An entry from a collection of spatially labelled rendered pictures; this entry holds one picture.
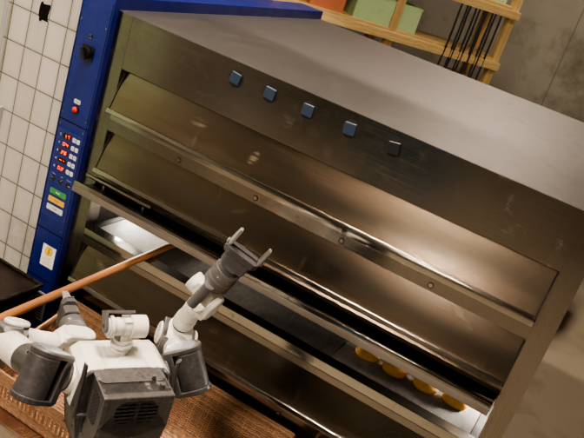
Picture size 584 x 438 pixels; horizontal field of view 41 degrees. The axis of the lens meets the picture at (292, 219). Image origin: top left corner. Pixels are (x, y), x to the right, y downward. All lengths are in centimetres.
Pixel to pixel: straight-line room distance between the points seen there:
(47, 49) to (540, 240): 209
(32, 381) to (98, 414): 20
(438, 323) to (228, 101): 110
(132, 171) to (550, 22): 714
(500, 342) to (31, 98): 214
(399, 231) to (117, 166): 121
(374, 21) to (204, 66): 492
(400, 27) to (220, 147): 510
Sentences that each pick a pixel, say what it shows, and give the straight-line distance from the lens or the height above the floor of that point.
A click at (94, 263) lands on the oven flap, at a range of 343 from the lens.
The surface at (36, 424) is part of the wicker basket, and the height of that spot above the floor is 61.
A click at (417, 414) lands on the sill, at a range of 290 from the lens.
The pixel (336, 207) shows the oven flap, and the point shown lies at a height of 176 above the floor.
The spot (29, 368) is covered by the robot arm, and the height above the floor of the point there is 138.
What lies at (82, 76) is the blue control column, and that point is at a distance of 325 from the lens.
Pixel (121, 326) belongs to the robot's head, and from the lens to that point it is 220.
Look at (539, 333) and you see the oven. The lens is 266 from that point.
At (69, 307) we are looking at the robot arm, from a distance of 273.
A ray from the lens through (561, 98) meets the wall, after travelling 964.
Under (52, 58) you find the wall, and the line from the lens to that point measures 339.
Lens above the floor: 267
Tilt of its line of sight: 21 degrees down
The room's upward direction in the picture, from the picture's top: 19 degrees clockwise
